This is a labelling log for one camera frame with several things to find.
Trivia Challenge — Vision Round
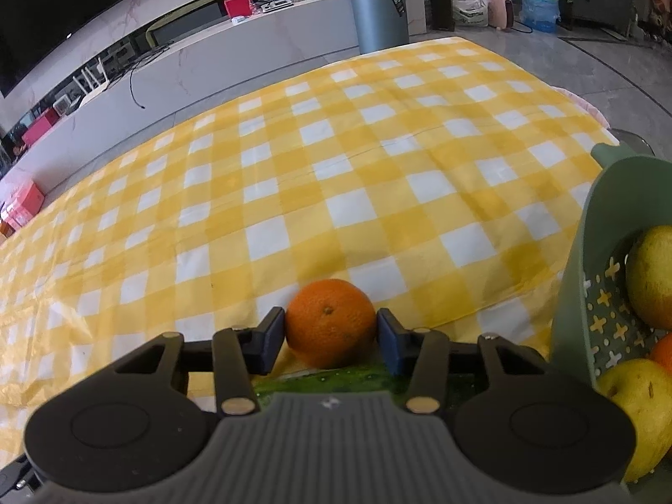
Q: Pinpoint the pink small appliance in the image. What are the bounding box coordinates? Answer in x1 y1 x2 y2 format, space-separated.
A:
487 0 518 30

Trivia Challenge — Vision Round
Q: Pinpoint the dark green cucumber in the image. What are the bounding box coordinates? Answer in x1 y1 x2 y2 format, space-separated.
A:
252 365 476 413

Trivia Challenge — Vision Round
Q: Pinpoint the white plastic bag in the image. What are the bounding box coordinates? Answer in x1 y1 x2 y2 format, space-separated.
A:
452 0 490 27

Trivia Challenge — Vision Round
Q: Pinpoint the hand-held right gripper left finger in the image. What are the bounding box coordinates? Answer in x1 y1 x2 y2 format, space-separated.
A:
110 306 287 417

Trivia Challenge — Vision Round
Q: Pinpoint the grey soundbar speaker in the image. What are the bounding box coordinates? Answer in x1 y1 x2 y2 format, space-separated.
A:
146 0 222 47

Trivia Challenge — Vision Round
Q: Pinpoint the white box behind bin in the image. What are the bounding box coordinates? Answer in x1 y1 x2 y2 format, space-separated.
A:
405 0 428 37

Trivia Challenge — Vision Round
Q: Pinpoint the cluttered dark shelf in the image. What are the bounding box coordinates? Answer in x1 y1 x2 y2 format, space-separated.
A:
648 0 672 40

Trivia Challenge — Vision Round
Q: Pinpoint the grey-blue trash bin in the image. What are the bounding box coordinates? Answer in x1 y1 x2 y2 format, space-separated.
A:
346 0 410 55

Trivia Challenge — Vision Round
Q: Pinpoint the black hanging cable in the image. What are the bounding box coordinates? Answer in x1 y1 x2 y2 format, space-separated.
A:
128 46 175 111

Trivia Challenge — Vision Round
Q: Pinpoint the black wall television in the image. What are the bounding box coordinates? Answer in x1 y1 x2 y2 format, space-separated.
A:
0 0 170 98

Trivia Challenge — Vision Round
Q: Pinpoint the yellow checked tablecloth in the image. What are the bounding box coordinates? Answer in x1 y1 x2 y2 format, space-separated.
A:
0 37 621 484

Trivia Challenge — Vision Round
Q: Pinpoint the green colander bowl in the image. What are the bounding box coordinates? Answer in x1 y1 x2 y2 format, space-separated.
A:
551 143 672 504

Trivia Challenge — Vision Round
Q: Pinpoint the orange mandarin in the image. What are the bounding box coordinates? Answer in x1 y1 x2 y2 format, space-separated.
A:
285 279 378 369
648 332 672 375

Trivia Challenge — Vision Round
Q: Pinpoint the white marble media console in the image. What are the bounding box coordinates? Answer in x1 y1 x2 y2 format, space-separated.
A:
0 0 427 192

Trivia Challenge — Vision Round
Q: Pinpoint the pink storage box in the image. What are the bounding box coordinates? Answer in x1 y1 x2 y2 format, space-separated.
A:
21 108 60 146
0 178 47 231

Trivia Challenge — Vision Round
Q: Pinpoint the large yellow-green citrus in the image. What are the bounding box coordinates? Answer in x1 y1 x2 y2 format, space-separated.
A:
596 358 672 484
625 226 672 331

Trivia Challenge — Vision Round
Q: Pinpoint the white router with antennas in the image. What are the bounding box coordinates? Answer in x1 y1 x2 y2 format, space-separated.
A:
78 58 114 98

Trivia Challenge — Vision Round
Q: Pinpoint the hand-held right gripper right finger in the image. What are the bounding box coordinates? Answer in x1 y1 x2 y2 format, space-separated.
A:
376 308 553 415

